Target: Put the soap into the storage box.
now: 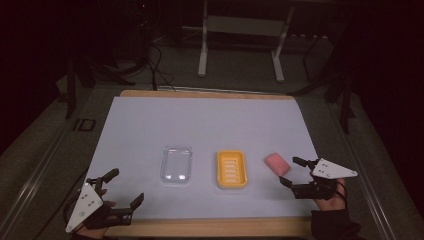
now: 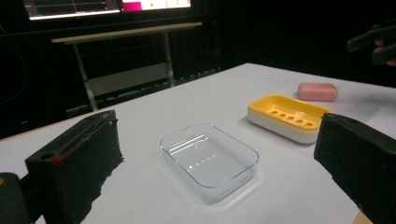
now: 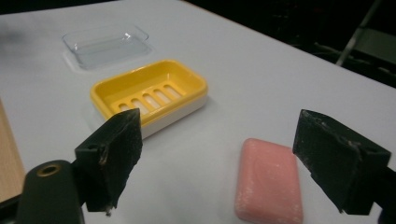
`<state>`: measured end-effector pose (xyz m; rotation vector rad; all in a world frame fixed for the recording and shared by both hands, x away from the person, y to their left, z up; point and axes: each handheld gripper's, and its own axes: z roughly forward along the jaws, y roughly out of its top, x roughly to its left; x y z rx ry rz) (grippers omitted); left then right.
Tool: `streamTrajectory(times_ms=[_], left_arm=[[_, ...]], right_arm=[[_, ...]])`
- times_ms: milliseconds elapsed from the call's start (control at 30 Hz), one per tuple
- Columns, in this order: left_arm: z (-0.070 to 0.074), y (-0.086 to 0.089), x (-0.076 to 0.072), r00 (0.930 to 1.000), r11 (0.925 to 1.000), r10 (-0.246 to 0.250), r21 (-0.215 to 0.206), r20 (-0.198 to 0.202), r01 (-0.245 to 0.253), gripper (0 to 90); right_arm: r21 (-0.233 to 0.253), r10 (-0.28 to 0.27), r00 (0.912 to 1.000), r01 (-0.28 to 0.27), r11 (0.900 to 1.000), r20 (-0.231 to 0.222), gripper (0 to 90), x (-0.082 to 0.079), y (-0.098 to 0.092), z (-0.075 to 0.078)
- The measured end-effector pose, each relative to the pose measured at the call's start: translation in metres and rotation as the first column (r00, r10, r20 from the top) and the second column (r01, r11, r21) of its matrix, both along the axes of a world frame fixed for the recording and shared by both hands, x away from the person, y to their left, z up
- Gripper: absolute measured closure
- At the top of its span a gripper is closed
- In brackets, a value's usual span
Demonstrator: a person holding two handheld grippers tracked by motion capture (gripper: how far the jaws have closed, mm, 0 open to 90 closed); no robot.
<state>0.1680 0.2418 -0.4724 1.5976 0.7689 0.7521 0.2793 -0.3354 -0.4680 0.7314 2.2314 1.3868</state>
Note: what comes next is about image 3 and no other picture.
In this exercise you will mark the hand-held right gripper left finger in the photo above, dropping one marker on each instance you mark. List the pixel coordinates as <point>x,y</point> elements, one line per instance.
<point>115,155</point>

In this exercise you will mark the clear plastic lid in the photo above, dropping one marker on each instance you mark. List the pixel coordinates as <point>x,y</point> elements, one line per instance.
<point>107,46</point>

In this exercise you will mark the yellow soap dish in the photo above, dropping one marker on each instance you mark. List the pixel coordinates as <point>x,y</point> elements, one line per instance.
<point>149,93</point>

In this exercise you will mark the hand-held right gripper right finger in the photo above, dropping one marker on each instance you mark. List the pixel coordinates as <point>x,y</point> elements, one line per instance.
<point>336,161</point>

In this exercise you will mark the pink soap bar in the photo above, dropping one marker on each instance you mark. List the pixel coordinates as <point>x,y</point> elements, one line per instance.
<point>267,180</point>

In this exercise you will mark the metal stand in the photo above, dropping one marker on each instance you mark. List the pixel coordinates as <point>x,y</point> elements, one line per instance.
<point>362,34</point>

